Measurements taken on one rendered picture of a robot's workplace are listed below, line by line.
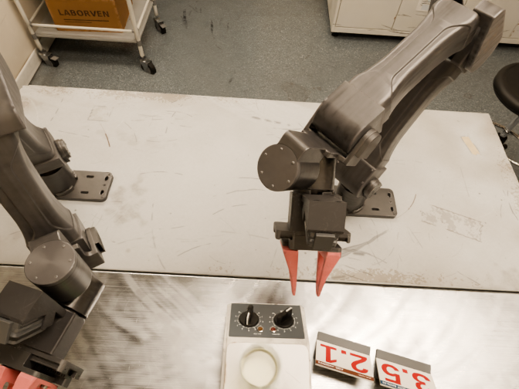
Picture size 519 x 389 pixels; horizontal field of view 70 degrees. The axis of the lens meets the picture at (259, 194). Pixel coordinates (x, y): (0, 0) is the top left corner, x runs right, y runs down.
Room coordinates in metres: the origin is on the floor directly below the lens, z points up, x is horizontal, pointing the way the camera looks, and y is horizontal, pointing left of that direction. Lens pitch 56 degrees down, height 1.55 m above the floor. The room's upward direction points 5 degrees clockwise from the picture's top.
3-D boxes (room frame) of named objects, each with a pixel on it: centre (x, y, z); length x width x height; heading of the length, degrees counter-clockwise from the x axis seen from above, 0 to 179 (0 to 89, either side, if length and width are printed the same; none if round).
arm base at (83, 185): (0.42, 0.41, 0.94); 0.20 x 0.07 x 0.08; 92
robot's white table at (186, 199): (0.49, 0.02, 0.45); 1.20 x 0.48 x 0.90; 92
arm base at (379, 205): (0.44, -0.19, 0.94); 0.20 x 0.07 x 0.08; 92
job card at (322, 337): (0.13, -0.16, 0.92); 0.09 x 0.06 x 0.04; 78
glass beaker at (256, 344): (0.08, -0.02, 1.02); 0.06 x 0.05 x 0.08; 37
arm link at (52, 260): (0.19, 0.25, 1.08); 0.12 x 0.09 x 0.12; 34
